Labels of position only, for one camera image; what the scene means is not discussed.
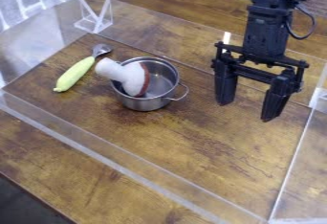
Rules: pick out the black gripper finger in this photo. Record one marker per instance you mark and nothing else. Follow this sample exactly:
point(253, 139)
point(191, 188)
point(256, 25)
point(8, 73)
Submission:
point(276, 97)
point(225, 82)

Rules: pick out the clear acrylic enclosure wall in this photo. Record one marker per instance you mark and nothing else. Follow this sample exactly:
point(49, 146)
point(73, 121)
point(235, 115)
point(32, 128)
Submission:
point(196, 163)

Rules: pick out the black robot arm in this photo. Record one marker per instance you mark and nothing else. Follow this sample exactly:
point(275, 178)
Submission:
point(259, 58)

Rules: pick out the white plush mushroom red cap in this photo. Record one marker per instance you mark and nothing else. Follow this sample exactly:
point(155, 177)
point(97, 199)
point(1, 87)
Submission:
point(132, 75)

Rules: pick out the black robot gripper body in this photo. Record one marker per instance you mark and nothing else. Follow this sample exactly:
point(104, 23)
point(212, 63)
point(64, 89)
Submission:
point(259, 59)

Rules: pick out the clear acrylic triangular bracket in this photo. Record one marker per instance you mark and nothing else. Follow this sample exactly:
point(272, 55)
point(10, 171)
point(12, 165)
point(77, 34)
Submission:
point(95, 22)

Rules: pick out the small silver metal pot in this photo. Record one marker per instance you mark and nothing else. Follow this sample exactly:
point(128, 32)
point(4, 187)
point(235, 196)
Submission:
point(164, 89)

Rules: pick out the yellow-green handled metal spoon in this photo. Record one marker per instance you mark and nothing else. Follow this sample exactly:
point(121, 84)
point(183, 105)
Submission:
point(73, 74)

